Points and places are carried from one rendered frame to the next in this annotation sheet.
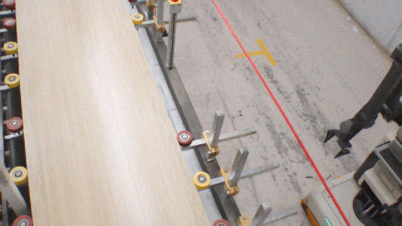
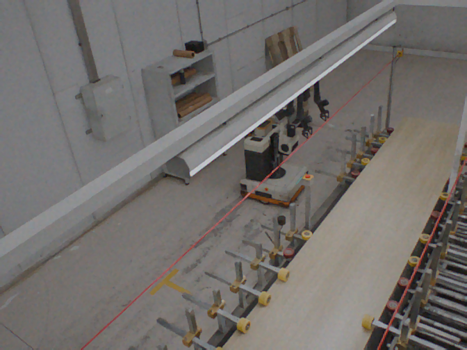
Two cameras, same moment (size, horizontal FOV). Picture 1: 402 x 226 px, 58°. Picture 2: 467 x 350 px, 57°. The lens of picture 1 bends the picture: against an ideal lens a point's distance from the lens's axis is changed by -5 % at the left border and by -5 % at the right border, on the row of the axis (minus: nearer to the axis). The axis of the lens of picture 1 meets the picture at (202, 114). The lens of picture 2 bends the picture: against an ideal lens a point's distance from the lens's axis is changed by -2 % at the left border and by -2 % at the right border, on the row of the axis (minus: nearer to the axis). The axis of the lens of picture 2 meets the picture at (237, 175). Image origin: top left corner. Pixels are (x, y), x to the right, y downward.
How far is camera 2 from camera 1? 4.51 m
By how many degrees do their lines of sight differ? 79
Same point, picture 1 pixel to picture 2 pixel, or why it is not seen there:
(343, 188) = (274, 182)
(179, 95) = (322, 211)
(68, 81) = (390, 219)
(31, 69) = (408, 237)
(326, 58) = (138, 248)
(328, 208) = (291, 182)
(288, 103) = (213, 245)
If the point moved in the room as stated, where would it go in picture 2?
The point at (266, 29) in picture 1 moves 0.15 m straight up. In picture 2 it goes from (129, 296) to (126, 285)
